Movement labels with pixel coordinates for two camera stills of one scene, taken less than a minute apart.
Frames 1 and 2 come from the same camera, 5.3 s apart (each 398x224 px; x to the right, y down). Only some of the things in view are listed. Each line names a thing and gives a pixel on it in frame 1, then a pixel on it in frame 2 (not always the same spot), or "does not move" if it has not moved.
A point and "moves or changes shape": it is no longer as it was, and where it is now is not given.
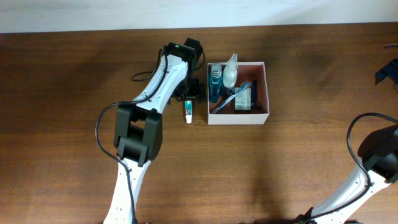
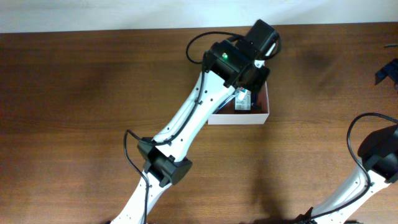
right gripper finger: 390,70 does not move
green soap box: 243,101 does not move
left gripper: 189,93 → 259,76
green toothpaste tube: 188,105 moves or changes shape
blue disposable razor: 254,104 does not move
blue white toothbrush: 242,87 does not move
